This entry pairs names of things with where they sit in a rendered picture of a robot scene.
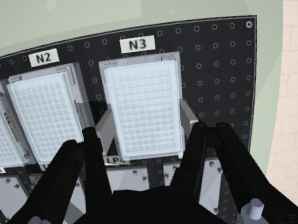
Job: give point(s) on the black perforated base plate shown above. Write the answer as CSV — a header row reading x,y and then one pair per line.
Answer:
x,y
218,59

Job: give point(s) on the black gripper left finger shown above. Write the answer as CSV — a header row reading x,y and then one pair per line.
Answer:
x,y
49,200

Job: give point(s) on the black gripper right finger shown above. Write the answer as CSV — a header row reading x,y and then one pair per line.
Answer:
x,y
257,201

